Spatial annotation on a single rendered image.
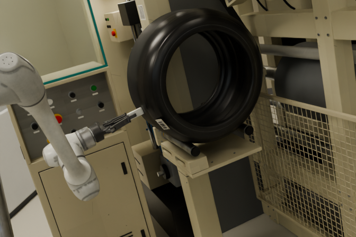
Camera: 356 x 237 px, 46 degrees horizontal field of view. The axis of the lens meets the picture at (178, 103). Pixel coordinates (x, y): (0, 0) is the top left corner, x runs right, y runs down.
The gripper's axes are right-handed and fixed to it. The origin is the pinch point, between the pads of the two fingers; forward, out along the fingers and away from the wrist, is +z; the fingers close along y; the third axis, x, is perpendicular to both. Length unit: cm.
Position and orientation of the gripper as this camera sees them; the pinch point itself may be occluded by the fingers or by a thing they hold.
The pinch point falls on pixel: (135, 114)
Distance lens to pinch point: 183.0
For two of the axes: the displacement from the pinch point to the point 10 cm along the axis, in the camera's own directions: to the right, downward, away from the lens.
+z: 8.5, -4.4, 2.9
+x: 3.5, 8.9, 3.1
